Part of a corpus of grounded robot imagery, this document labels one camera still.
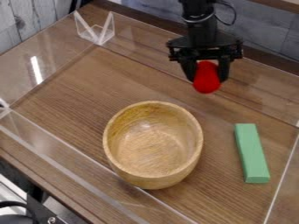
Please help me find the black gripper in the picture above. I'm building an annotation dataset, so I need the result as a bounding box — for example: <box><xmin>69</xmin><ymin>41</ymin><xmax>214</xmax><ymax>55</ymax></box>
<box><xmin>165</xmin><ymin>18</ymin><xmax>242</xmax><ymax>82</ymax></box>

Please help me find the red felt strawberry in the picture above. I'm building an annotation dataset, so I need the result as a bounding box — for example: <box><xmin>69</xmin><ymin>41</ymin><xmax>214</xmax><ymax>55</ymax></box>
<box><xmin>192</xmin><ymin>61</ymin><xmax>220</xmax><ymax>94</ymax></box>

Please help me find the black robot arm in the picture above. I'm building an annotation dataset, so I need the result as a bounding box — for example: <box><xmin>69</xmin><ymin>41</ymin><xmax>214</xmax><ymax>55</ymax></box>
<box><xmin>165</xmin><ymin>0</ymin><xmax>242</xmax><ymax>82</ymax></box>

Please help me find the wooden bowl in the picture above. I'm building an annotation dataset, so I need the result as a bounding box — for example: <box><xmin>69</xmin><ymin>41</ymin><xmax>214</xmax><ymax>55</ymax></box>
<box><xmin>102</xmin><ymin>101</ymin><xmax>202</xmax><ymax>190</ymax></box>

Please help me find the green rectangular block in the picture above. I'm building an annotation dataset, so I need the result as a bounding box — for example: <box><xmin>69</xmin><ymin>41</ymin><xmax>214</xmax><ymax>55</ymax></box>
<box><xmin>234</xmin><ymin>123</ymin><xmax>270</xmax><ymax>184</ymax></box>

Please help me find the clear acrylic tray enclosure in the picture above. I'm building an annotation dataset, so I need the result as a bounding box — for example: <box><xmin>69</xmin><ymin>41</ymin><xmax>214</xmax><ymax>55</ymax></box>
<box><xmin>0</xmin><ymin>16</ymin><xmax>299</xmax><ymax>224</ymax></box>

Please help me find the black metal bracket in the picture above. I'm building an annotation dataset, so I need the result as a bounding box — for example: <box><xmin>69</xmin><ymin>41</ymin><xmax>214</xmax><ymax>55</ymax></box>
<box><xmin>26</xmin><ymin>195</ymin><xmax>68</xmax><ymax>224</ymax></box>

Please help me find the black cable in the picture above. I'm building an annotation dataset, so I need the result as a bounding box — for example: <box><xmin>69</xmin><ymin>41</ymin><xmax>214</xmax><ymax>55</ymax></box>
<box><xmin>0</xmin><ymin>200</ymin><xmax>29</xmax><ymax>224</ymax></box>

